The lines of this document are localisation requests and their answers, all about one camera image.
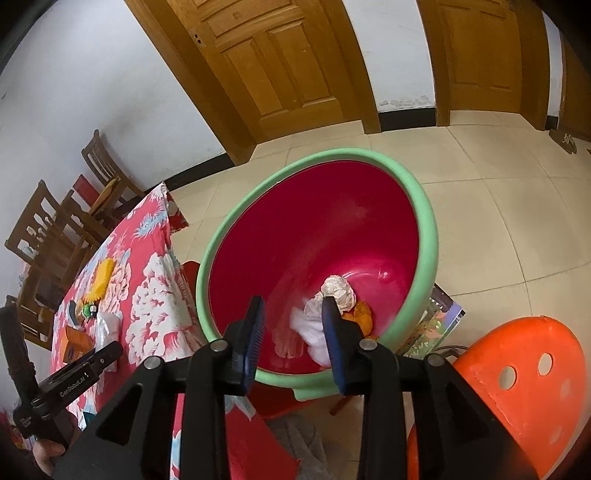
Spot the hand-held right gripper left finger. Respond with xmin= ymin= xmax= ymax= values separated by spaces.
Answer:
xmin=53 ymin=296 xmax=266 ymax=480

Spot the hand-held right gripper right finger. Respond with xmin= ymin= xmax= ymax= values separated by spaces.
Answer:
xmin=322 ymin=296 xmax=539 ymax=480

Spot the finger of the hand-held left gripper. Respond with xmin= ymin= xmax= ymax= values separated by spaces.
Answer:
xmin=83 ymin=340 xmax=124 ymax=376

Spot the white plastic bag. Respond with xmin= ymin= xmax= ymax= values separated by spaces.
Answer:
xmin=289 ymin=295 xmax=333 ymax=367
xmin=95 ymin=313 xmax=123 ymax=347

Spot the small orange box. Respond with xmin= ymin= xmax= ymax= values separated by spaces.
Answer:
xmin=62 ymin=325 xmax=95 ymax=365

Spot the orange peel piece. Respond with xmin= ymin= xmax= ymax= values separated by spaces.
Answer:
xmin=342 ymin=300 xmax=375 ymax=341

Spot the paper ball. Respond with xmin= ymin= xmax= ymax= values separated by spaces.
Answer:
xmin=321 ymin=275 xmax=356 ymax=315

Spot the yellow sponge piece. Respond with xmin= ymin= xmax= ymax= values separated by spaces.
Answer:
xmin=90 ymin=257 xmax=116 ymax=303

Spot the red bin with green rim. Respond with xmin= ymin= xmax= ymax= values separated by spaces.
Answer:
xmin=196 ymin=148 xmax=438 ymax=401

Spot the person's left hand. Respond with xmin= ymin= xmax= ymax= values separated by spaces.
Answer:
xmin=34 ymin=427 xmax=83 ymax=478

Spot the red floral tablecloth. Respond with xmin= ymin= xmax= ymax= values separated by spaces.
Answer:
xmin=48 ymin=181 xmax=296 ymax=480

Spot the wooden dining chair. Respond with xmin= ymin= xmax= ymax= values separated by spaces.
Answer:
xmin=82 ymin=129 xmax=146 ymax=217
xmin=4 ymin=180 xmax=102 ymax=296
xmin=4 ymin=277 xmax=61 ymax=352

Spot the colourful magazine on floor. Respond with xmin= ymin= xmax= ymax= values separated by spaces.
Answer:
xmin=402 ymin=282 xmax=466 ymax=356

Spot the grey cloth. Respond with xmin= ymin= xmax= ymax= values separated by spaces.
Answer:
xmin=268 ymin=415 xmax=334 ymax=480

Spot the yellow seat cushion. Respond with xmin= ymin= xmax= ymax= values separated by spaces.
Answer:
xmin=90 ymin=178 xmax=122 ymax=215

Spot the orange plastic stool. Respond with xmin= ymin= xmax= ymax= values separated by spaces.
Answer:
xmin=406 ymin=316 xmax=587 ymax=480

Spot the wooden panel door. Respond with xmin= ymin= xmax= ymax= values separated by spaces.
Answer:
xmin=418 ymin=0 xmax=550 ymax=130
xmin=124 ymin=0 xmax=382 ymax=165
xmin=556 ymin=37 xmax=591 ymax=139

